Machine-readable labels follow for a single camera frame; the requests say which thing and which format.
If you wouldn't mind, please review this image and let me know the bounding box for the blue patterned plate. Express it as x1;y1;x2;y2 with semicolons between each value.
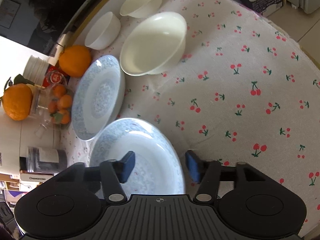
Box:
89;118;185;196
72;55;125;141

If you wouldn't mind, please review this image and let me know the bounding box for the white speckled bowl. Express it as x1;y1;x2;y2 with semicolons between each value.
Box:
85;11;121;50

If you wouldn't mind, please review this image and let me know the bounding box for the dark label bottle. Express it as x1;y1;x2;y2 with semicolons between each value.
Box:
20;146;67;174

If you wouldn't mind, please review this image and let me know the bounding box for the cherry print tablecloth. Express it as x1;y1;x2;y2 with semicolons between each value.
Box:
60;0;320;235

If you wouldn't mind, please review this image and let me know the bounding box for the glass jar of kumquats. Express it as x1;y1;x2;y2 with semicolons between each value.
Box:
29;84;74;138

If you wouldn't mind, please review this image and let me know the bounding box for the red tin can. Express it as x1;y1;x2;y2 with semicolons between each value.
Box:
42;65;67;87

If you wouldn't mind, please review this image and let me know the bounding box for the orange on table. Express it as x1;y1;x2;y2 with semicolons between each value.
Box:
59;45;92;77

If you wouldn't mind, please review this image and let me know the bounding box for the orange on jar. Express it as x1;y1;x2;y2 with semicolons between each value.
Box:
2;83;33;121

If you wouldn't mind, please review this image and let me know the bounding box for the large cream bowl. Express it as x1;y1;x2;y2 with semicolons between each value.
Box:
119;12;187;76

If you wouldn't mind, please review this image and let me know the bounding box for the small cream bowl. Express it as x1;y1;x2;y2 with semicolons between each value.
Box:
120;0;162;18

